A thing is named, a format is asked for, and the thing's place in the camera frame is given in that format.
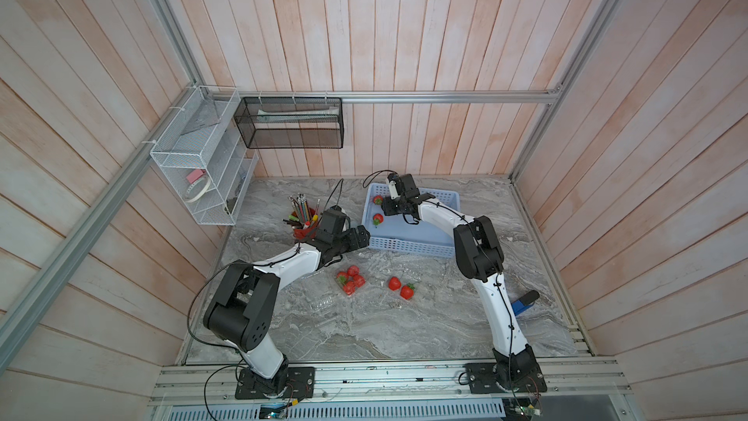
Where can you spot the black mesh wall basket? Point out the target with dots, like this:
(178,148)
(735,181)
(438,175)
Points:
(291,122)

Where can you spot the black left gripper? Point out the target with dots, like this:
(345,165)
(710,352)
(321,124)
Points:
(364,240)

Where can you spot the white tape roll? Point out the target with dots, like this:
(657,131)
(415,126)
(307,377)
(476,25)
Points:
(197,189)

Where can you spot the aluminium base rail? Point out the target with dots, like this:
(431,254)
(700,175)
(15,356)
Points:
(389,381)

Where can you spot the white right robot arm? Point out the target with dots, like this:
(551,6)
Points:
(480,259)

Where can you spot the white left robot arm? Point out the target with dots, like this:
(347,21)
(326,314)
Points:
(243,305)

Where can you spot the red strawberry in basket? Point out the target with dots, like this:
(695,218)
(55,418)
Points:
(378,219)

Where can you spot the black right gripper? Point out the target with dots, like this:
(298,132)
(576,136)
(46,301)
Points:
(387,207)

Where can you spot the white wire mesh shelf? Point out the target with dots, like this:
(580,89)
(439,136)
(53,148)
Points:
(201,134)

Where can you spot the red metal pencil bucket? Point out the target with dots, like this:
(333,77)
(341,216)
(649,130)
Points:
(301,230)

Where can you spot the light blue perforated plastic basket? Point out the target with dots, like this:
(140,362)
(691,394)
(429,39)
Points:
(394,234)

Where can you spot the pink sticky note pad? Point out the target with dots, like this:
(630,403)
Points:
(194,175)

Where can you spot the blue small card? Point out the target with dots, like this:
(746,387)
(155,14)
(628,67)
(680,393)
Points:
(519,306)

